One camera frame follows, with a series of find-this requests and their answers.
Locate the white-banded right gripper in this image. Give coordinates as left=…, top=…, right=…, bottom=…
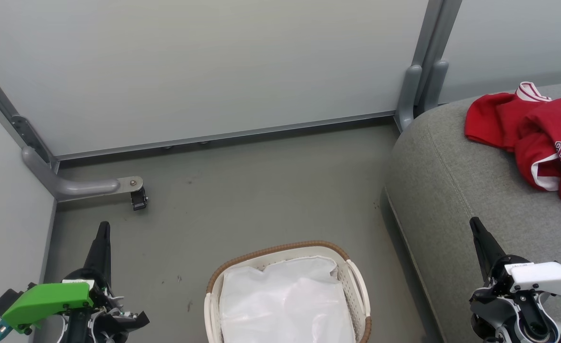
left=469, top=216, right=561, bottom=302

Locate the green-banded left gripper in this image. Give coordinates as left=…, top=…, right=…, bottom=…
left=1, top=221, right=150, bottom=343

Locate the red Bulls jersey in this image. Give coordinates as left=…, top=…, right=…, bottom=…
left=514, top=81, right=561, bottom=221

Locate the white laundry basket brown rim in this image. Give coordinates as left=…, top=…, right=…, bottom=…
left=204, top=240, right=373, bottom=343

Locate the white cloth in basket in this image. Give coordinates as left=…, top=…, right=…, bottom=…
left=219, top=255, right=357, bottom=343

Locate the black caster wheel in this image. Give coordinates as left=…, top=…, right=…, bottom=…
left=131, top=187, right=149, bottom=212

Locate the grey fabric sofa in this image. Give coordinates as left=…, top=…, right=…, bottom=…
left=381, top=80, right=561, bottom=343

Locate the grey partition support foot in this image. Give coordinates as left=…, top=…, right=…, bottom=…
left=21, top=146, right=144, bottom=201

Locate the grey slanted partition frame post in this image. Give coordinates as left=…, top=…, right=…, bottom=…
left=0, top=52, right=61, bottom=173

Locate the grey partition bottom rail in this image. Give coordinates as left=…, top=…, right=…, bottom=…
left=54, top=111, right=396, bottom=161

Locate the grey partition corner post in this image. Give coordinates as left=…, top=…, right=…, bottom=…
left=394, top=0, right=463, bottom=132

